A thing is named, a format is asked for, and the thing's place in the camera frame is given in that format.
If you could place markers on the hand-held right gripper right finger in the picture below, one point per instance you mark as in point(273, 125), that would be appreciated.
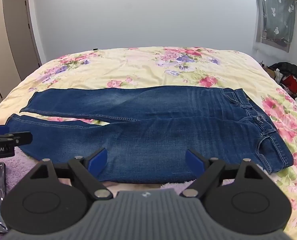
point(194, 159)

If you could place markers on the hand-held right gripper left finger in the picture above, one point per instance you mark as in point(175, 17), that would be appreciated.
point(97, 159)

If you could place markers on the blue denim pants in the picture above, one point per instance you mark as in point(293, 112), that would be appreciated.
point(151, 130)

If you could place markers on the purple fluffy blanket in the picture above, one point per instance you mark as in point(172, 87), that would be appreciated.
point(21, 165)

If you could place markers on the grey brown door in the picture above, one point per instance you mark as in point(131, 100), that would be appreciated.
point(21, 35)

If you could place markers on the yellow floral bed sheet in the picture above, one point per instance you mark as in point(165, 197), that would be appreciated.
point(138, 65)

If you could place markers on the red cloth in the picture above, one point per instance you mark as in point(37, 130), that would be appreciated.
point(291, 82)

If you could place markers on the black jacket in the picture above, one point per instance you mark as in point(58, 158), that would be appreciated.
point(288, 68)

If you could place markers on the plastic-covered window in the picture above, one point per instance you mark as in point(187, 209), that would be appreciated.
point(277, 12)

